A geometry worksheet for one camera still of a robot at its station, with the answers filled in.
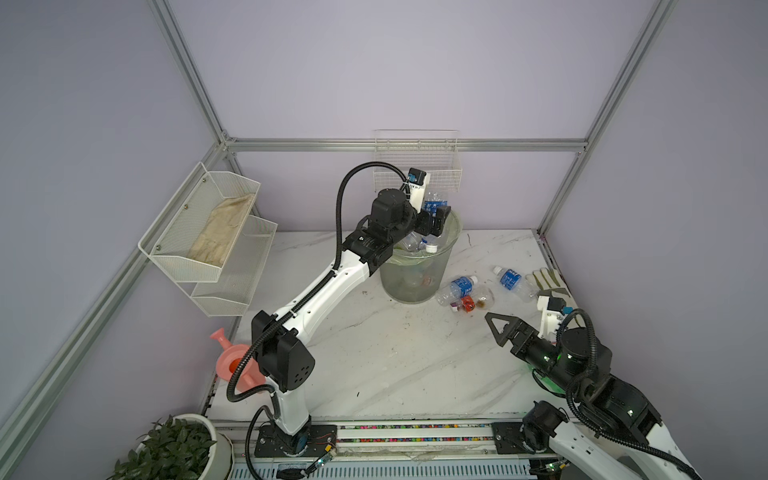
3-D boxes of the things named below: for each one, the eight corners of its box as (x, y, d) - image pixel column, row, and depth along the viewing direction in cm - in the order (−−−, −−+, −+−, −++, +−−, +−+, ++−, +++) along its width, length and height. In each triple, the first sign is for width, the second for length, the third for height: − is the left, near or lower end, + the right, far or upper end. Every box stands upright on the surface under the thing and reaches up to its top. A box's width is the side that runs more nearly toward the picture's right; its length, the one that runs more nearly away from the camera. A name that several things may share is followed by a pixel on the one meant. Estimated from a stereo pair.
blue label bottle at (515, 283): (527, 305, 101) (532, 298, 97) (488, 277, 108) (492, 269, 104) (536, 295, 103) (542, 287, 99) (498, 269, 111) (502, 260, 107)
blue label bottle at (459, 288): (447, 311, 98) (449, 304, 94) (435, 299, 101) (436, 292, 97) (478, 287, 104) (481, 280, 101) (466, 276, 107) (468, 269, 104)
